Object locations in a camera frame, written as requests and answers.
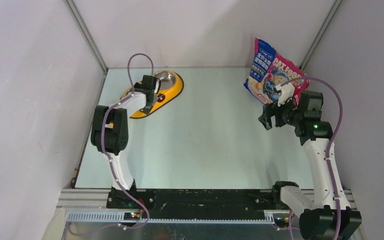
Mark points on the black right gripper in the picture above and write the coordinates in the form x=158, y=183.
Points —
x=268, y=110

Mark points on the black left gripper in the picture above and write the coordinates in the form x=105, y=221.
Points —
x=146, y=109

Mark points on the yellow double pet bowl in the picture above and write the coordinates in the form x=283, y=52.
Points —
x=171, y=86

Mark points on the colourful cat food bag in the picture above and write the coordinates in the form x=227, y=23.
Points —
x=268, y=70

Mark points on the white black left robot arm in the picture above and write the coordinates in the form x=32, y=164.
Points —
x=110, y=131

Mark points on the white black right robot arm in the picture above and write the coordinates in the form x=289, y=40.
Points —
x=321, y=172

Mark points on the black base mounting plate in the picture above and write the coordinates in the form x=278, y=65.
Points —
x=198, y=204

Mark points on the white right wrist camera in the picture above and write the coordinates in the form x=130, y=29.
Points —
x=286, y=93

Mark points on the aluminium front frame rail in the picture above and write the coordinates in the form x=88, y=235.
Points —
x=90, y=206

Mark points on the aluminium right corner post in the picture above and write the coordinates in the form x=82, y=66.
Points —
x=321, y=32

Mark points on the aluminium corner post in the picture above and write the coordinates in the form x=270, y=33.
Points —
x=85, y=32
x=321, y=32

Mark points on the aluminium left corner post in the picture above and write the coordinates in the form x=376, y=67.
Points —
x=85, y=32

